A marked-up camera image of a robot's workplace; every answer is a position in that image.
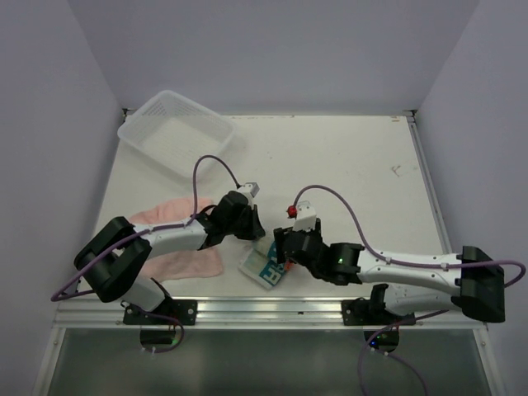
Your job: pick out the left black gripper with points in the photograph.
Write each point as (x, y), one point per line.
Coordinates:
(256, 228)

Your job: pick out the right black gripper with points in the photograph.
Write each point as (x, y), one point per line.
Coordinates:
(279, 235)

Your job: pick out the colourful rabbit print towel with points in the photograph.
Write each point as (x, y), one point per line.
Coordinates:
(260, 264)

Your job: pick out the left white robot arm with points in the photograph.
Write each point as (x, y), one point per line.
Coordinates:
(112, 261)

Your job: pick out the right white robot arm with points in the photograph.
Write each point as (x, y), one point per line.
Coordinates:
(469, 282)

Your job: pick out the translucent plastic basket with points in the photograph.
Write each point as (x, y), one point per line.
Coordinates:
(175, 132)

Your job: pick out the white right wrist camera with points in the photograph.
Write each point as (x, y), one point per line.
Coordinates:
(306, 217)

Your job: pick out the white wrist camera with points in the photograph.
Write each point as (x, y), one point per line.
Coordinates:
(249, 189)
(306, 217)

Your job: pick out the right wrist camera red plug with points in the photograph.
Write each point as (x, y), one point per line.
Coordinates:
(292, 212)

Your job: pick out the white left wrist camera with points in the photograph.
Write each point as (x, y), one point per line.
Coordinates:
(249, 189)

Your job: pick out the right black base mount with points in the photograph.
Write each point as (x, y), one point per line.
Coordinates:
(372, 311)

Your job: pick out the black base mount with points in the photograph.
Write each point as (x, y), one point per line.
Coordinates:
(372, 311)
(183, 310)

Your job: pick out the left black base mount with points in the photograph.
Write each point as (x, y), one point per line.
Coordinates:
(183, 310)

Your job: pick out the aluminium right side rail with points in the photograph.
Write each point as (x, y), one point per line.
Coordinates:
(433, 194)

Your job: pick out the aluminium rail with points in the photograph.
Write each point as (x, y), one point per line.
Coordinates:
(217, 313)
(433, 194)

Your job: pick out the aluminium front rail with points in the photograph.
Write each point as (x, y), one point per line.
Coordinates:
(217, 313)

